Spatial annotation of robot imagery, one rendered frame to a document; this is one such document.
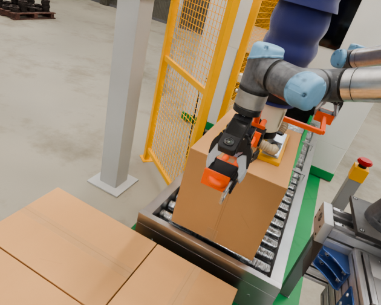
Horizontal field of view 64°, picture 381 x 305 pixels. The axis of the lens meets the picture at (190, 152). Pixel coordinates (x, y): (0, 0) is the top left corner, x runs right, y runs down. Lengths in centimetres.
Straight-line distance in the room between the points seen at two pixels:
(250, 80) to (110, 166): 186
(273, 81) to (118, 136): 173
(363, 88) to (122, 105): 170
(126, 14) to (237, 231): 141
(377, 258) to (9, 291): 126
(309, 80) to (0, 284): 118
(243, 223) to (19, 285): 86
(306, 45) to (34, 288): 131
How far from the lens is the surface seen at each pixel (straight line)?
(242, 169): 82
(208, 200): 129
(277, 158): 130
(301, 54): 124
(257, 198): 122
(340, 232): 119
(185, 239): 142
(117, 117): 223
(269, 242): 167
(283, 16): 124
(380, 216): 119
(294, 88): 66
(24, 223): 152
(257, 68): 72
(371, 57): 132
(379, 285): 115
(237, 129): 74
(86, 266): 134
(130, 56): 205
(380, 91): 72
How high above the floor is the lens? 161
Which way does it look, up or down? 30 degrees down
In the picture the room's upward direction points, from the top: 15 degrees clockwise
